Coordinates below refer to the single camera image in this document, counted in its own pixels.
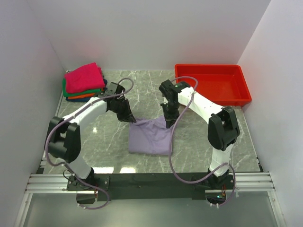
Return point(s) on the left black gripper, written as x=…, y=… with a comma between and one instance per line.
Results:
x=127, y=116

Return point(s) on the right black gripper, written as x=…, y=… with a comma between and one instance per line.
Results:
x=170, y=119

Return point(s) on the lavender t shirt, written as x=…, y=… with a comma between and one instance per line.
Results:
x=149, y=137

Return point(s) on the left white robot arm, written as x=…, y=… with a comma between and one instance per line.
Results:
x=63, y=141

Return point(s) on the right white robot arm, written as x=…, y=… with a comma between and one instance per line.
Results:
x=223, y=128

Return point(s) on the folded orange t shirt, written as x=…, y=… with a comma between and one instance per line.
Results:
x=81, y=95

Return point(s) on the folded pink t shirt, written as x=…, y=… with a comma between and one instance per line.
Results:
x=84, y=78

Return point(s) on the folded green t shirt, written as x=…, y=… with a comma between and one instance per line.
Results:
x=65, y=91

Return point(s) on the red plastic tray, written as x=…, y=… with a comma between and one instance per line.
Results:
x=222, y=84

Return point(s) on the black base beam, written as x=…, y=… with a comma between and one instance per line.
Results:
x=159, y=186

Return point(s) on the aluminium rail frame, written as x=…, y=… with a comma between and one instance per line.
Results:
x=47, y=203

